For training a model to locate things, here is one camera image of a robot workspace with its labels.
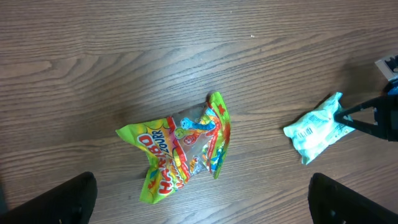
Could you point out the teal wet wipes pack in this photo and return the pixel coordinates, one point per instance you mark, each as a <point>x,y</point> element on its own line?
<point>316,130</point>

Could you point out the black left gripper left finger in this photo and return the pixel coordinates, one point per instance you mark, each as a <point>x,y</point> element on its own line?
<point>71,202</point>

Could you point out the colourful gummy candy bag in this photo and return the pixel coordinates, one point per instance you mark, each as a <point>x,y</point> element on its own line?
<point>181,145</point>

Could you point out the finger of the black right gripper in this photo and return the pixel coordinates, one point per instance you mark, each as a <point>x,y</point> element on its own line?
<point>378,127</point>

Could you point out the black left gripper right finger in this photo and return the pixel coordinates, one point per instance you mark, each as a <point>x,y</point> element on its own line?
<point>331,202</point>

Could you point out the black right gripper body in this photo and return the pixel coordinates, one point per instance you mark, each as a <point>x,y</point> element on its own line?
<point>391,114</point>

